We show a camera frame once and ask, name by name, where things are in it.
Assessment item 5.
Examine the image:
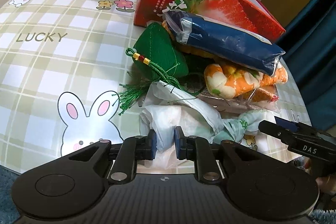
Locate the green zongzi plush with tassel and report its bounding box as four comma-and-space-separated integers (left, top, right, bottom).
119, 23, 206, 115

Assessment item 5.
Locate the person's hand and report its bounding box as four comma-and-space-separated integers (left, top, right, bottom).
304, 158, 335, 195

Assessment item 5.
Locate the light green patterned cloth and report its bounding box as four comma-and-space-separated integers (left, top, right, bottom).
212, 110, 275, 144

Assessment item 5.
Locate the teal curtain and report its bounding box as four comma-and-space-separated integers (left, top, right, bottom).
277, 0, 335, 131

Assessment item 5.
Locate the white cloth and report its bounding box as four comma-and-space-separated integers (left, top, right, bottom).
139, 81, 224, 170

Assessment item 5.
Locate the navy cloth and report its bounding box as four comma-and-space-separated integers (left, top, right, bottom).
164, 10, 285, 76

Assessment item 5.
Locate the orange floral fabric bundle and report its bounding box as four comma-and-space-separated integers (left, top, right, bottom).
204, 61, 288, 100

